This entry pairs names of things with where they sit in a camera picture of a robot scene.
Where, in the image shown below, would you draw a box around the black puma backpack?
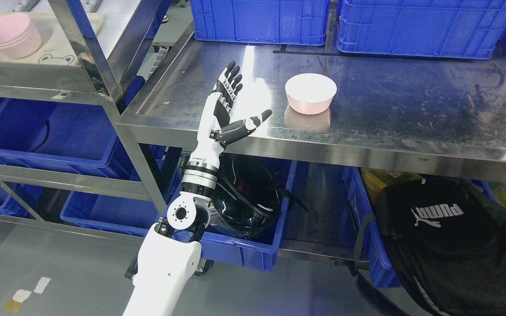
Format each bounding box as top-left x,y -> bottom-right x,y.
350,178 -> 506,316

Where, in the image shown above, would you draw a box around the steel shelf rack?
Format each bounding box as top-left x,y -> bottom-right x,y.
0,0 -> 173,244

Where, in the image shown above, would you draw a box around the blue bin lower shelf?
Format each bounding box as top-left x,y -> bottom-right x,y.
60,191 -> 159,237

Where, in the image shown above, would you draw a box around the blue bin on shelf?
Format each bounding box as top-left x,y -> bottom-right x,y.
0,99 -> 132,179

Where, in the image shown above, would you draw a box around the blue crate top left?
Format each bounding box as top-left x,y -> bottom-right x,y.
190,0 -> 331,46

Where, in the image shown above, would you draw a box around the black helmet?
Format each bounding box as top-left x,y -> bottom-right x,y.
207,154 -> 308,240

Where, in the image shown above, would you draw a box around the blue crate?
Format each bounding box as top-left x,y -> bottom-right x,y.
190,0 -> 331,46
336,0 -> 506,60

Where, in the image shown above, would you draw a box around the pink ikea bowl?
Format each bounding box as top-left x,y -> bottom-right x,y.
284,73 -> 338,115

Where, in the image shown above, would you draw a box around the cream tray with bear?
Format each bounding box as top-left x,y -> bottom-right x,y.
0,12 -> 78,65

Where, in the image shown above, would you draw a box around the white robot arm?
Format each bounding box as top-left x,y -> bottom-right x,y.
123,160 -> 219,316

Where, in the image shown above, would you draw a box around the blue crate top right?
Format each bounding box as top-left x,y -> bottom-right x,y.
336,0 -> 506,60

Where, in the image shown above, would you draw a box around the blue bin behind backpack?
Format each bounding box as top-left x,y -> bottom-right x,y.
343,166 -> 402,288

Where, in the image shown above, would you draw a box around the steel table trolley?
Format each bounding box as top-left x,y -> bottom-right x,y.
116,26 -> 506,268

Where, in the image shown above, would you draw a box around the stacked pink bowls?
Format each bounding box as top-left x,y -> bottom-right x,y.
0,12 -> 42,59

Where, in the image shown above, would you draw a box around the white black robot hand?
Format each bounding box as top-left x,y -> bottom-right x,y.
190,61 -> 272,169

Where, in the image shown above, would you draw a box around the blue bin holding helmet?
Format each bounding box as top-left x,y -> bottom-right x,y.
200,156 -> 297,272

